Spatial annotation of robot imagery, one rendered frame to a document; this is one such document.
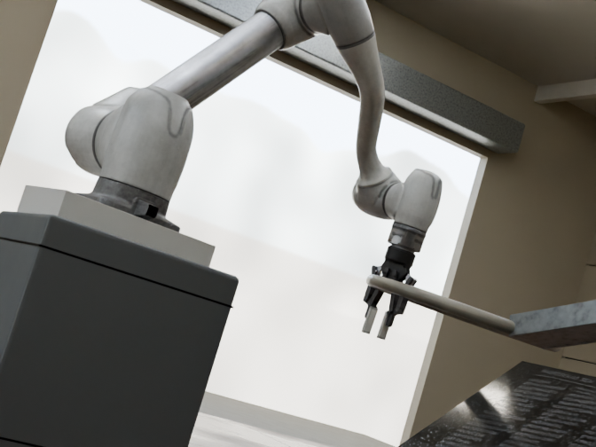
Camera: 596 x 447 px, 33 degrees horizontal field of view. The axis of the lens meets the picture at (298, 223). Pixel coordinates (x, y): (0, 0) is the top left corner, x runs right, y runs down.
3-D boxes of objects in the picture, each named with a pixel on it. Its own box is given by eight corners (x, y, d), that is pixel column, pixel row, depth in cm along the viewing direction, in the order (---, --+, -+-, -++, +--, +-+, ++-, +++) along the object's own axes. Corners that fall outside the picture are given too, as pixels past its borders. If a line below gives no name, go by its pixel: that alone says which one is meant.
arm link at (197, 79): (78, 131, 210) (37, 127, 228) (115, 196, 217) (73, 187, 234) (330, -38, 244) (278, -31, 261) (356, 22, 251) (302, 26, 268)
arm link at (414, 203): (437, 237, 260) (404, 229, 271) (457, 180, 260) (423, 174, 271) (408, 224, 254) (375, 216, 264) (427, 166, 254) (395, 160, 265)
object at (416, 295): (601, 368, 237) (605, 356, 237) (456, 314, 211) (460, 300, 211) (463, 321, 278) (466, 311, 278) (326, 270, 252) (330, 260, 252)
